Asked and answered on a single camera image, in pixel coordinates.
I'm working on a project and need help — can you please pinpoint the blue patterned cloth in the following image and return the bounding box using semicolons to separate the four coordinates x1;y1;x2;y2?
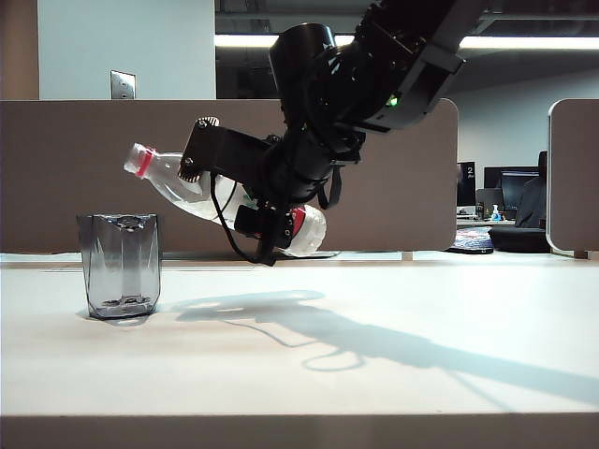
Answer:
446;227;495;255

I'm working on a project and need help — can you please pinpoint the metal wall switch plate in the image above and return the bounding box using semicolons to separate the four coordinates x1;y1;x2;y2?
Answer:
110;69;138;100

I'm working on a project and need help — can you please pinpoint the black sign with numeral two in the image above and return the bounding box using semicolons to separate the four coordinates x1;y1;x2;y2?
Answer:
456;161;476;208

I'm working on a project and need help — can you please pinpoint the long ceiling light strip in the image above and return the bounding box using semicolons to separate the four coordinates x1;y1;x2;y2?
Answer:
213;34;599;51

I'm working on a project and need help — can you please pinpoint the clear water bottle red label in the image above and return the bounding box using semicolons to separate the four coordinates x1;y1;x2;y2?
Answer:
123;142;328;258

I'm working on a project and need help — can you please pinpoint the flat grey stand base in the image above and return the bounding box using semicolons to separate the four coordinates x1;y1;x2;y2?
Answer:
278;250;342;260

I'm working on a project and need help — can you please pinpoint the seated person in dark clothes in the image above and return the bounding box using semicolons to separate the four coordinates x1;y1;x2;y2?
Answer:
514;150;548;230

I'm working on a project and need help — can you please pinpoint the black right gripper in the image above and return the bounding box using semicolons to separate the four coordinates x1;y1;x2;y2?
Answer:
233;133;339;267

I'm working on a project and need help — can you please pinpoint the dark round cushion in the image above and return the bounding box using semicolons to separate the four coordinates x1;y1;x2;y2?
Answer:
487;225;551;254

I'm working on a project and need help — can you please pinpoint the black computer monitor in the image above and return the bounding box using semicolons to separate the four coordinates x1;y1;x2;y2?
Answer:
483;166;540;221

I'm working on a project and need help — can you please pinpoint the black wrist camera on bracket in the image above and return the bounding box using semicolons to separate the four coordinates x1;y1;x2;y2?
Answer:
177;115;278;200

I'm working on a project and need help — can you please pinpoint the grey faceted glass mug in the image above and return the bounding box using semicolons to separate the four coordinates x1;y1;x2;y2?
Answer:
76;213;163;322

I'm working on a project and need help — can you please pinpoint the narrow brown desk partition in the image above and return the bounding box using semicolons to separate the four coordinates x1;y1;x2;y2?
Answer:
546;97;599;256

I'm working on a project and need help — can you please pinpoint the wide brown desk partition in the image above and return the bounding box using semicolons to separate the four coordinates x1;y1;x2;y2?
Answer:
0;97;459;256

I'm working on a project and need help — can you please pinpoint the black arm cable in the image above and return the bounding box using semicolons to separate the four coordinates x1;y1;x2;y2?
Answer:
317;162;343;211

